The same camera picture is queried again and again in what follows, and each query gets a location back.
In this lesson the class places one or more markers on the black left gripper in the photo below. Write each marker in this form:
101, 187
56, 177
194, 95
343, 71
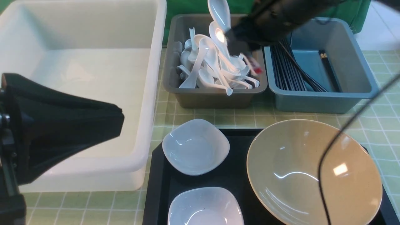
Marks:
40, 128

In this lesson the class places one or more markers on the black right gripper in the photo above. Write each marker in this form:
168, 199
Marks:
271, 20

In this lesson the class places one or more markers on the white spoon with red handle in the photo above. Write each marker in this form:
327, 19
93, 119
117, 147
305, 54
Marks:
254, 66

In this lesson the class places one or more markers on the large tan noodle bowl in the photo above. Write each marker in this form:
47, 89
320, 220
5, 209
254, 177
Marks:
282, 167

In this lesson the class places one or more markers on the white square dish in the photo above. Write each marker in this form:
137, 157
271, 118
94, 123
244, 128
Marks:
205, 206
195, 147

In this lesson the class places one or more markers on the bundle of black chopsticks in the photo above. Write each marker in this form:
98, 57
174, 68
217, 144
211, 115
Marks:
303, 70

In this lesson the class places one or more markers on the pile of white spoons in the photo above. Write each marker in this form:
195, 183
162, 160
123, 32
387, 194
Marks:
205, 61

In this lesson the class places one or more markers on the blue chopstick bin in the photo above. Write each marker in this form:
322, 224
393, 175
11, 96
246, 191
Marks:
331, 56

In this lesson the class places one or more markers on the grey spoon bin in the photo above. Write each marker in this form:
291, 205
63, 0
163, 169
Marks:
210, 97

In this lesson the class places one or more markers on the large white plastic tub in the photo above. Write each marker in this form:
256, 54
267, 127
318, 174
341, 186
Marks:
105, 50

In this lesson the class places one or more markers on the green cloth backdrop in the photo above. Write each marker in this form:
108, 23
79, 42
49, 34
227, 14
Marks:
353, 12

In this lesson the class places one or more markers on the black serving tray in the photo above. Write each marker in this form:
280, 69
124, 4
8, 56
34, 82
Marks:
165, 183

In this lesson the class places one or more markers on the green tiled table mat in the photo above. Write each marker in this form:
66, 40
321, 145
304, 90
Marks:
377, 129

